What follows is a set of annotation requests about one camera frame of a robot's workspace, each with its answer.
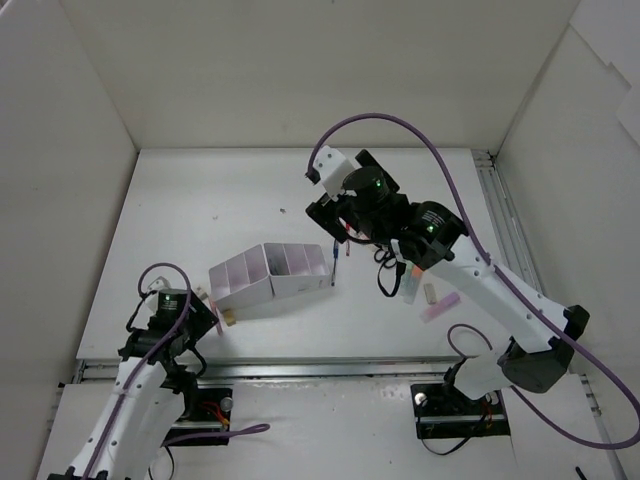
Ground yellow brown eraser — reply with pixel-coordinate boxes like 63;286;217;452
223;310;236;327

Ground orange highlighter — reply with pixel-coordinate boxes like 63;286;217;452
399;266;423;305

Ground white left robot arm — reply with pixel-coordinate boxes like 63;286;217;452
47;282;219;479

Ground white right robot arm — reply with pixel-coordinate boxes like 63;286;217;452
306;146;589;412

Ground thin pink highlighter pen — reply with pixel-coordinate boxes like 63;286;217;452
210;301;224;337

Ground blue gel pen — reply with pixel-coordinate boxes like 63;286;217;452
330;239;340;287

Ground white divided organizer left box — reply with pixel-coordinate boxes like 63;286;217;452
209;244;273;311

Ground white divided organizer box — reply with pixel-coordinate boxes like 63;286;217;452
209;244;273;311
263;243;331;300

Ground green highlighter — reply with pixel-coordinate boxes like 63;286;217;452
398;267;416;297

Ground white divided organizer right box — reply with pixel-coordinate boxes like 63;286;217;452
263;243;331;300

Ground beige eraser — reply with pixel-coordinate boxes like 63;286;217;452
423;283;438;305

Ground purple highlighter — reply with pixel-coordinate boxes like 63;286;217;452
420;292;460;322

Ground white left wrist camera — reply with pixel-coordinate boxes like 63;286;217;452
145;276;171;293

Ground black handled scissors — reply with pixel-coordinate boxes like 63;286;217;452
374;248;397;270

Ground aluminium front rail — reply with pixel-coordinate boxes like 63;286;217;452
74;355;501;386

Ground aluminium rail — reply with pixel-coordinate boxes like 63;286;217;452
471;150;544;293
74;355;501;386

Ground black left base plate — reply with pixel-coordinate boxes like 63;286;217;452
165;385;233;447

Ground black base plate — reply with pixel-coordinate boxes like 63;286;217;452
410;383;511;440
165;385;233;447

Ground aluminium right side rail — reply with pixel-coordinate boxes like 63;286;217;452
471;150;544;293

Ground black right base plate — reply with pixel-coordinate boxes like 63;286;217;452
410;383;511;440

